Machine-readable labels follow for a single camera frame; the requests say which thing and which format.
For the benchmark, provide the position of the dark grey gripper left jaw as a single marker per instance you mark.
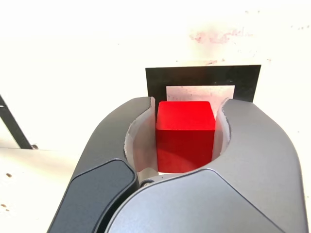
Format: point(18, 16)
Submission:
point(104, 150)

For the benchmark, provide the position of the black tape strip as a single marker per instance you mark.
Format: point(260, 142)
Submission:
point(14, 126)

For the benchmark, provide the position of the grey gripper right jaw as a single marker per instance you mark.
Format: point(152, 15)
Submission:
point(243, 182)

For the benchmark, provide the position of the black tape square outline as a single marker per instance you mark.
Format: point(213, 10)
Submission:
point(194, 75)

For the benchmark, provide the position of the red cube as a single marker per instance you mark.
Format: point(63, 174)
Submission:
point(184, 140)

